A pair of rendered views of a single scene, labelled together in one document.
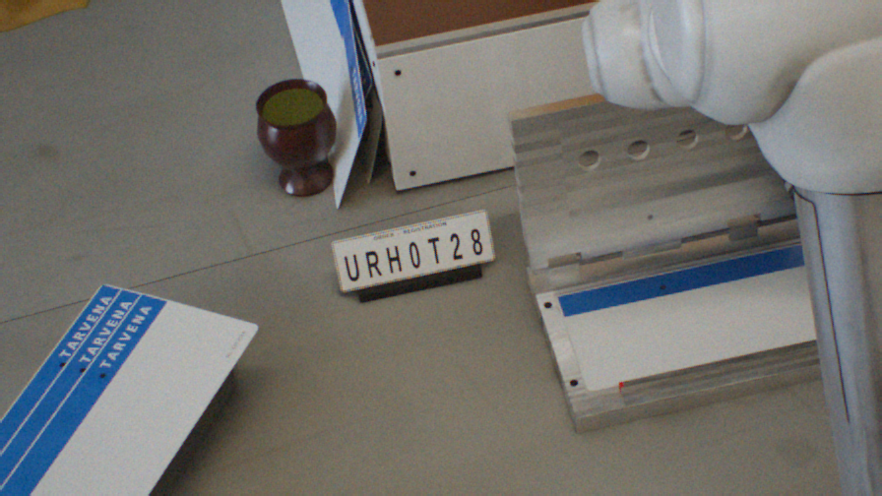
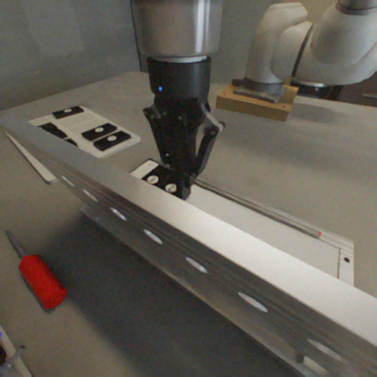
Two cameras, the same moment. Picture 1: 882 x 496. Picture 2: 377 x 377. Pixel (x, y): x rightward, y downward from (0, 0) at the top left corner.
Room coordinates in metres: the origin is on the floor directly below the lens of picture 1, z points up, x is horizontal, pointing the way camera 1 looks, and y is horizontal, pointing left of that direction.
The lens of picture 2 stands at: (1.48, -0.21, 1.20)
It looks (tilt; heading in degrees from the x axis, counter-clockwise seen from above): 42 degrees down; 219
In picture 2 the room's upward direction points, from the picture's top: straight up
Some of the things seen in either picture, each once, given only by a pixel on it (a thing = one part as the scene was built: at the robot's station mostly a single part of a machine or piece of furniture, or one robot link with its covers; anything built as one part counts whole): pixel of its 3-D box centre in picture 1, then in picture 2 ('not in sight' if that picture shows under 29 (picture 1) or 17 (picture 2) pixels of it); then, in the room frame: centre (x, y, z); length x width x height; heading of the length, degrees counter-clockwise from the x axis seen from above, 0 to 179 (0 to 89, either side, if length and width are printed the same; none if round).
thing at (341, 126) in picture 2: not in sight; (282, 114); (0.65, -0.39, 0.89); 0.67 x 0.45 x 0.03; 100
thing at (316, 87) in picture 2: not in sight; (301, 105); (-1.29, -0.62, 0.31); 0.45 x 0.45 x 0.62
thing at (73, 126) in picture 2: not in sight; (69, 134); (1.30, -0.85, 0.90); 0.40 x 0.27 x 0.01; 88
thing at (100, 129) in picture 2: not in sight; (99, 131); (1.24, -0.78, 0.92); 0.10 x 0.05 x 0.01; 1
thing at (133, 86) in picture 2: not in sight; (152, 89); (0.77, -1.05, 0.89); 0.67 x 0.45 x 0.03; 100
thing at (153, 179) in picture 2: not in sight; (152, 181); (1.30, -0.46, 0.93); 0.10 x 0.05 x 0.01; 6
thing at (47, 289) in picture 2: not in sight; (28, 261); (1.54, -0.48, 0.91); 0.18 x 0.03 x 0.03; 93
